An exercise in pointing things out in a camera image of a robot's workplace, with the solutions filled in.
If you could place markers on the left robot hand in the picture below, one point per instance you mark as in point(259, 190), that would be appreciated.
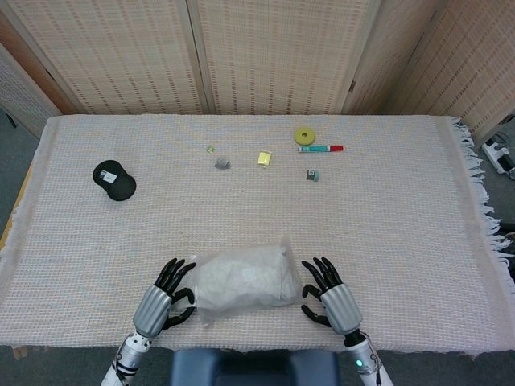
point(159, 307)

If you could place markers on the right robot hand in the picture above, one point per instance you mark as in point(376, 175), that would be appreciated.
point(336, 307)

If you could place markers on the clear plastic bag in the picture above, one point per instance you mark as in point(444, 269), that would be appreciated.
point(245, 281)

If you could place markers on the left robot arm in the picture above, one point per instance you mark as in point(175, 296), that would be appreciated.
point(128, 360)

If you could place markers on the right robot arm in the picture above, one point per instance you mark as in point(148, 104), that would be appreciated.
point(366, 358)

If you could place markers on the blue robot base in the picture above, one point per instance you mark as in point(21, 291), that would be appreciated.
point(253, 368)

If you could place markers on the woven white tablecloth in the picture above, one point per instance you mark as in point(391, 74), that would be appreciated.
point(257, 217)

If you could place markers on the small grey teal cube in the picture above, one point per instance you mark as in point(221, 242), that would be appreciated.
point(312, 175)

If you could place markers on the black cylindrical container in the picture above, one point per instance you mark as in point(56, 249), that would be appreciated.
point(114, 180)

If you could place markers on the teal and red marker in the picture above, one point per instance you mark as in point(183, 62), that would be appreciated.
point(321, 149)

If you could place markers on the yellow eraser block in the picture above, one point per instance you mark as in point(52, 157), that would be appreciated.
point(264, 158)

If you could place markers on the white equipment on floor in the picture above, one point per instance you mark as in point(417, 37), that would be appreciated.
point(500, 154)

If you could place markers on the beige folding screen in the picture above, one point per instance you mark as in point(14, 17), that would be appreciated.
point(257, 56)

